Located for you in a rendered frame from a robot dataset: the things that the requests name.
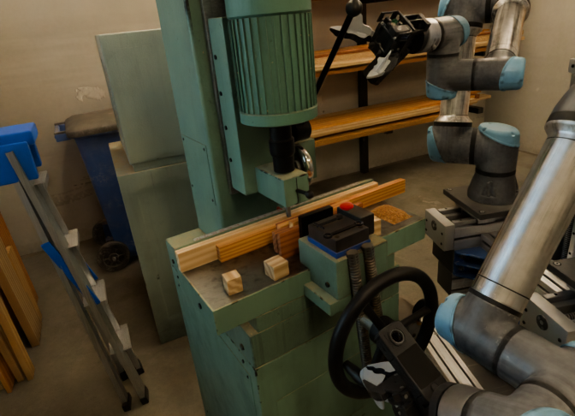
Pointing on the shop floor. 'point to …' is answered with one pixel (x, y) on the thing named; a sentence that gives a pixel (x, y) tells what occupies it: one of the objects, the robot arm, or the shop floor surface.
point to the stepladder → (68, 258)
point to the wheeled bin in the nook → (102, 183)
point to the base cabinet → (274, 372)
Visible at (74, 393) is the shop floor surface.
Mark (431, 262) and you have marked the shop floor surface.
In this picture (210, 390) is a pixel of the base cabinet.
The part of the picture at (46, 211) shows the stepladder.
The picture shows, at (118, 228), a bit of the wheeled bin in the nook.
